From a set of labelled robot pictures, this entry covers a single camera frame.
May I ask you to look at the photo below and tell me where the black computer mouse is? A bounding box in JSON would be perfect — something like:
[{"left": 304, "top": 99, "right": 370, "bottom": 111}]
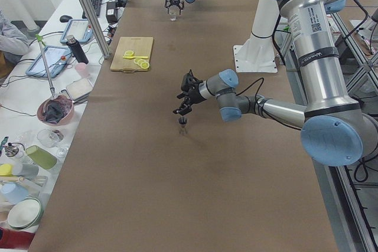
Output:
[{"left": 59, "top": 15, "right": 72, "bottom": 23}]

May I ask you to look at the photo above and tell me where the blue teach pendant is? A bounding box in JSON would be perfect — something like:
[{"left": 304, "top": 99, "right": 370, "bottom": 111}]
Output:
[
  {"left": 25, "top": 45, "right": 71, "bottom": 78},
  {"left": 60, "top": 19, "right": 93, "bottom": 44}
]

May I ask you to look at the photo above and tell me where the light blue cup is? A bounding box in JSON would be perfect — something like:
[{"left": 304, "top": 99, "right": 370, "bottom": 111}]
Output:
[{"left": 1, "top": 182, "right": 29, "bottom": 205}]

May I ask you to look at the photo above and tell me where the black keyboard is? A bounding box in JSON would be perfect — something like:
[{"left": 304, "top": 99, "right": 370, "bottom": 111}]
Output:
[{"left": 81, "top": 0, "right": 103, "bottom": 19}]

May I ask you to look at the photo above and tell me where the green cup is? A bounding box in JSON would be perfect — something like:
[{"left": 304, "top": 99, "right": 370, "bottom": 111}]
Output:
[{"left": 25, "top": 145, "right": 57, "bottom": 170}]

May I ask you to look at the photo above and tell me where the pink bowl with cloth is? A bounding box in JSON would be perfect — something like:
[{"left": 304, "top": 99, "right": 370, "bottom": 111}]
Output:
[{"left": 37, "top": 94, "right": 74, "bottom": 126}]

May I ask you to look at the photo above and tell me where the steel extendable rod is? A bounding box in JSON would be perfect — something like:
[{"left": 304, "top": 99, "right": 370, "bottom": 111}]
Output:
[{"left": 35, "top": 34, "right": 57, "bottom": 99}]

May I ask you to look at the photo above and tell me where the clear wine glass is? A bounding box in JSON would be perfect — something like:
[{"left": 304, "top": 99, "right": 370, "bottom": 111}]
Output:
[{"left": 37, "top": 129, "right": 69, "bottom": 159}]

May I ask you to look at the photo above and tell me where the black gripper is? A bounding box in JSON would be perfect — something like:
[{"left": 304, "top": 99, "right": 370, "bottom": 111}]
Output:
[
  {"left": 173, "top": 84, "right": 205, "bottom": 116},
  {"left": 164, "top": 0, "right": 184, "bottom": 13}
]

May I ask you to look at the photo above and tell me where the white green bowl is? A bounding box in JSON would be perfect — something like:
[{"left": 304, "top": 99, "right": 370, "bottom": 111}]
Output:
[{"left": 7, "top": 197, "right": 44, "bottom": 230}]

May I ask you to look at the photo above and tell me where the clear glass beaker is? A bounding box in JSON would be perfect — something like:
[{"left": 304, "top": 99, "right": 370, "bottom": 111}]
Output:
[{"left": 169, "top": 9, "right": 178, "bottom": 21}]

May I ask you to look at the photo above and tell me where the white square container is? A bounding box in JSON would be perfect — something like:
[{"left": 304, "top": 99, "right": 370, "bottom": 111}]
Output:
[{"left": 66, "top": 78, "right": 93, "bottom": 102}]

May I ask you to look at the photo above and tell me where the aluminium frame post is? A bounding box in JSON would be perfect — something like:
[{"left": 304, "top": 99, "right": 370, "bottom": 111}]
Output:
[{"left": 79, "top": 0, "right": 110, "bottom": 59}]

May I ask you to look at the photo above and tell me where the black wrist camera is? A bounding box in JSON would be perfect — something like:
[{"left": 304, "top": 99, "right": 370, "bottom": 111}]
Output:
[{"left": 181, "top": 69, "right": 203, "bottom": 93}]

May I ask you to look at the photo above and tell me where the pink cup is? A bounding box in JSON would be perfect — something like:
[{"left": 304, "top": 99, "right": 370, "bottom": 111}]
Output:
[{"left": 74, "top": 63, "right": 90, "bottom": 78}]

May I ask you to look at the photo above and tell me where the yellow plastic knife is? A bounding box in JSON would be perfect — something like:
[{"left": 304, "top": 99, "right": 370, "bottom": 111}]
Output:
[{"left": 123, "top": 55, "right": 149, "bottom": 59}]

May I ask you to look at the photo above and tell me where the white pillar base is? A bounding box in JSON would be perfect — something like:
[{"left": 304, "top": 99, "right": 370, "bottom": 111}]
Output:
[{"left": 233, "top": 0, "right": 279, "bottom": 73}]

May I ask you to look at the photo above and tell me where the wooden cutting board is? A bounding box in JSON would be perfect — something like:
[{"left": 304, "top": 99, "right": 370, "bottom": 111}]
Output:
[{"left": 110, "top": 37, "right": 154, "bottom": 73}]

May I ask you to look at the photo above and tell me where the glass syrup dispenser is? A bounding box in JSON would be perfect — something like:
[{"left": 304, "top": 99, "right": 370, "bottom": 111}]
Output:
[{"left": 4, "top": 142, "right": 24, "bottom": 159}]

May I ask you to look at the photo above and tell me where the person in grey jacket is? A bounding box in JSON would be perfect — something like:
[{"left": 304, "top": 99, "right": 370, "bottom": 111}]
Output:
[{"left": 1, "top": 12, "right": 30, "bottom": 64}]

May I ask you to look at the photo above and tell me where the black water bottle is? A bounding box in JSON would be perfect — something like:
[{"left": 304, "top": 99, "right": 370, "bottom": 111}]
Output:
[{"left": 66, "top": 35, "right": 89, "bottom": 64}]

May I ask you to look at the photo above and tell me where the steel jigger measuring cup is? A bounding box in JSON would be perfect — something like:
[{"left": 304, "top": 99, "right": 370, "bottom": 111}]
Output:
[{"left": 178, "top": 116, "right": 188, "bottom": 135}]

